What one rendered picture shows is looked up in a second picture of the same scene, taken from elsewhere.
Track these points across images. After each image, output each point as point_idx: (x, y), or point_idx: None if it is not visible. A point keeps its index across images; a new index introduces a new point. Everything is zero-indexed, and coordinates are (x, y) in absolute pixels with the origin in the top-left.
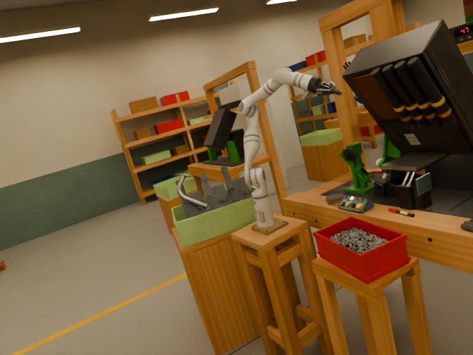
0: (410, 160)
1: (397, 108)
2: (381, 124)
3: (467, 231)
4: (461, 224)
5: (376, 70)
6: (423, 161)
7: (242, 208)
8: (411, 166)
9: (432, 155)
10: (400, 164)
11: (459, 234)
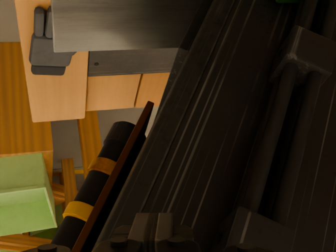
0: (110, 16)
1: (63, 218)
2: (181, 53)
3: (33, 12)
4: (37, 13)
5: None
6: (101, 47)
7: None
8: (53, 43)
9: (165, 38)
10: (69, 10)
11: (17, 9)
